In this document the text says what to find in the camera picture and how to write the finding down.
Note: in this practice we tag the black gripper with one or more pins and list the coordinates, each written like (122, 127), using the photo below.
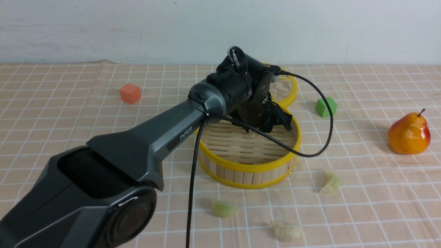
(259, 110)

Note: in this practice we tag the pale green dumpling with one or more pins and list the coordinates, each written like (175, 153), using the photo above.
(332, 183)

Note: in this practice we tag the green dumpling front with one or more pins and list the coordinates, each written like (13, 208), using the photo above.
(223, 209)

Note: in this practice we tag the white dumpling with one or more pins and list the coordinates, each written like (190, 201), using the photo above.
(286, 233)

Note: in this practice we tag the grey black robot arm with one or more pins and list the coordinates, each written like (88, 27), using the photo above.
(103, 194)

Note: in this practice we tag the bamboo steamer lid yellow rim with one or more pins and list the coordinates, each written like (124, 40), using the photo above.
(283, 88)

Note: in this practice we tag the green foam cube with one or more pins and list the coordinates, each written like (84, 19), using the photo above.
(322, 109)

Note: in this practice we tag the checkered beige tablecloth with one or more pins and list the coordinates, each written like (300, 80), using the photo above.
(385, 199)

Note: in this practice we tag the orange foam cube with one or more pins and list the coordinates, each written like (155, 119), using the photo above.
(130, 93)

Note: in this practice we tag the orange yellow toy pear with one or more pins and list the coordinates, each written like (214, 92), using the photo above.
(410, 135)

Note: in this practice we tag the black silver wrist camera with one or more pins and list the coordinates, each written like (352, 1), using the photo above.
(276, 72)

